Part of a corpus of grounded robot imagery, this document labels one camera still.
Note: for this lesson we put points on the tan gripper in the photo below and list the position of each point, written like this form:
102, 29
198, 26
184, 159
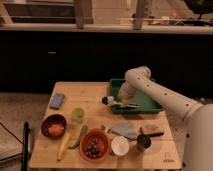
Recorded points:
124, 101

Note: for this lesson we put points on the wooden table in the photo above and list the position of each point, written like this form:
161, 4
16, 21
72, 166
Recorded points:
162, 154

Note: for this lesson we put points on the green plastic tray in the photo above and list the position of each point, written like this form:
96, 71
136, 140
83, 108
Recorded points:
145, 104

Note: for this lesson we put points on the green plastic cup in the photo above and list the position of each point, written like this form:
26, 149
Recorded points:
78, 115

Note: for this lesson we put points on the brown scrub block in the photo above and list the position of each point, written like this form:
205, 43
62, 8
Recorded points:
151, 131

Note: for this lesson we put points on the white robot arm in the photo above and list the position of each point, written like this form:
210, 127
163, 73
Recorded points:
198, 149

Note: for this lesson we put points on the black chair frame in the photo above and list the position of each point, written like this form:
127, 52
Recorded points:
25, 152

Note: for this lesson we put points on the blue sponge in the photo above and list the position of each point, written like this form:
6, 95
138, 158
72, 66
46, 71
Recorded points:
56, 101

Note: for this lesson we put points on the grey blue cloth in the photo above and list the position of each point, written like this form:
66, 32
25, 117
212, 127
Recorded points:
126, 127

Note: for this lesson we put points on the green cucumber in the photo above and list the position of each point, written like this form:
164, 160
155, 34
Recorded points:
81, 134

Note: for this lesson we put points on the orange carrot piece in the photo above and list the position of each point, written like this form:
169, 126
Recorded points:
56, 130

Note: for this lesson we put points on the white small bowl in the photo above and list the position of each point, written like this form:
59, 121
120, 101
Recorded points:
120, 146

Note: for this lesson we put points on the white dish brush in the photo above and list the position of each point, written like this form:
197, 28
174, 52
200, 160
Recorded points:
110, 101

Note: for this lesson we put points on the dark red bowl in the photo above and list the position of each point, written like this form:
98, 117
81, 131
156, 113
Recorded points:
49, 121

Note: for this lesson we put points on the orange bowl with grapes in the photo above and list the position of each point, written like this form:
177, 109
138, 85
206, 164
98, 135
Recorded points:
94, 146

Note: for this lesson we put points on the yellow banana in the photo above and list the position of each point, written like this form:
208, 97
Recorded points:
63, 145

